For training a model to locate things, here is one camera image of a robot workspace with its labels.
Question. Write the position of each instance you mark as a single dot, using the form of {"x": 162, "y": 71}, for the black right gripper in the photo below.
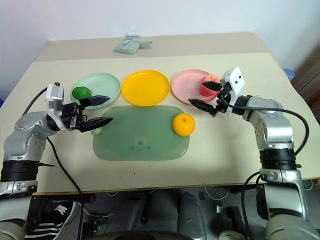
{"x": 223, "y": 100}

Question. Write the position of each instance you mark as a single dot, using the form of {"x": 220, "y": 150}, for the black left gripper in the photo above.
{"x": 70, "y": 114}

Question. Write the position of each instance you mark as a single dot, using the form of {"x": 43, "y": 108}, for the pink apple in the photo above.
{"x": 206, "y": 92}

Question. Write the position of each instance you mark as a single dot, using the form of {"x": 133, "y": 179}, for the green lime fruit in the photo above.
{"x": 80, "y": 92}

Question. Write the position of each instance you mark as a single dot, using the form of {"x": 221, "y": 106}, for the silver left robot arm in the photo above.
{"x": 27, "y": 135}

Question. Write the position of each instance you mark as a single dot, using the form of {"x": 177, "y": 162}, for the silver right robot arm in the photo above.
{"x": 275, "y": 130}

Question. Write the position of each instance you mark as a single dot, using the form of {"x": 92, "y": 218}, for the pink round plate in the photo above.
{"x": 186, "y": 85}

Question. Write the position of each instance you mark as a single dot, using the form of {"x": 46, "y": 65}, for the light green round plate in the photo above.
{"x": 100, "y": 82}

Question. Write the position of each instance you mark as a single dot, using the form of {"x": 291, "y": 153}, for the yellow round plate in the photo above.
{"x": 146, "y": 87}

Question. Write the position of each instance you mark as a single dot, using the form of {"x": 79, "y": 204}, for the orange mandarin fruit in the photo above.
{"x": 183, "y": 125}

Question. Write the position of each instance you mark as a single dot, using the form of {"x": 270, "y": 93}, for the green rectangular tray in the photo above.
{"x": 140, "y": 130}

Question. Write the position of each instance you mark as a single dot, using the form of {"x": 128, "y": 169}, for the clear plastic bag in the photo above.
{"x": 126, "y": 43}

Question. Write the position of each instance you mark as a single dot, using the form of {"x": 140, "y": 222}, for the blue round object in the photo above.
{"x": 290, "y": 73}

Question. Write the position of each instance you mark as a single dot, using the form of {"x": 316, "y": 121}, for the black white striped shoe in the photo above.
{"x": 47, "y": 220}

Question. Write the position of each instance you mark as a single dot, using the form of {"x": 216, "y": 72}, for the dark rounded shape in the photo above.
{"x": 190, "y": 215}

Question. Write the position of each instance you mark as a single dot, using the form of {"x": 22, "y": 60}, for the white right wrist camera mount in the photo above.
{"x": 236, "y": 80}

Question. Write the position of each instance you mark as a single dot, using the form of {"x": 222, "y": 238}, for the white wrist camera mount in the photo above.
{"x": 236, "y": 80}
{"x": 53, "y": 97}

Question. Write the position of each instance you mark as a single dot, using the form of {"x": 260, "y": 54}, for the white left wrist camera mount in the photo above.
{"x": 53, "y": 97}

